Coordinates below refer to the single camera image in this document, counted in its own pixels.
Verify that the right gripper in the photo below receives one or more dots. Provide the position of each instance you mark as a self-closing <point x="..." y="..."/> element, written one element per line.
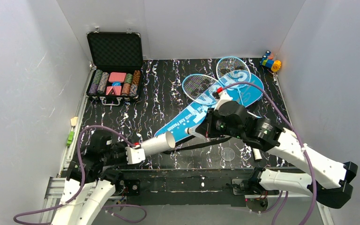
<point x="209" y="124"/>

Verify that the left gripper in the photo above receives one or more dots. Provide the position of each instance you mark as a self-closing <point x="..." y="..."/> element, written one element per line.
<point x="121" y="152"/>

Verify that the white feather shuttlecock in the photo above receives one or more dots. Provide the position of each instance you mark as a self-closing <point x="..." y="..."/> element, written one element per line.
<point x="197" y="131"/>

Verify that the clear round tube lid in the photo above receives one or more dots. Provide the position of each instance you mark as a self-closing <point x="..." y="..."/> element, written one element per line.
<point x="227" y="154"/>

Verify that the white shuttlecock tube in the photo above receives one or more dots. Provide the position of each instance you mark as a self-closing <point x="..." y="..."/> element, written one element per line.
<point x="158" y="144"/>

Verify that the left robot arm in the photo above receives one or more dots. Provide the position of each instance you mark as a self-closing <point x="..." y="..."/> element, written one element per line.
<point x="88" y="186"/>

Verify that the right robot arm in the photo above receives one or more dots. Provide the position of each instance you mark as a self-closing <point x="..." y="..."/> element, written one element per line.
<point x="325" y="179"/>

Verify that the left blue badminton racket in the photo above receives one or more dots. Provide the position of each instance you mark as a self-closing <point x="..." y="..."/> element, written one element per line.
<point x="199" y="88"/>

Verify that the blue badminton racket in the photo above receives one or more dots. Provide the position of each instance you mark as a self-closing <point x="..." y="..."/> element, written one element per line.
<point x="199" y="88"/>
<point x="231" y="70"/>

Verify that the right blue badminton racket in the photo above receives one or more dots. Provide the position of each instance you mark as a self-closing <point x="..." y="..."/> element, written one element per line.
<point x="231" y="70"/>

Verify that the blue racket bag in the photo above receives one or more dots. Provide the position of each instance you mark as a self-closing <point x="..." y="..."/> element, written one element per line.
<point x="190" y="116"/>

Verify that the beige wooden block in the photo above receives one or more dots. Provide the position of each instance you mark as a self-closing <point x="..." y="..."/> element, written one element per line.
<point x="73" y="121"/>

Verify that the colourful toy block train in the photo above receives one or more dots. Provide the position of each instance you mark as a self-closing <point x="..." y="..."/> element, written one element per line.
<point x="269" y="62"/>

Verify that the black poker chip case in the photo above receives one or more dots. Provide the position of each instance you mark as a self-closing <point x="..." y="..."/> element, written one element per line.
<point x="115" y="52"/>

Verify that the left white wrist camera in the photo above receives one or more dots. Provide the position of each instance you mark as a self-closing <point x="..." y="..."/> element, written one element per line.
<point x="135" y="155"/>

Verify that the green clip on rail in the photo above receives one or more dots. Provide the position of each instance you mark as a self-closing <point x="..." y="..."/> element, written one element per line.
<point x="70" y="138"/>

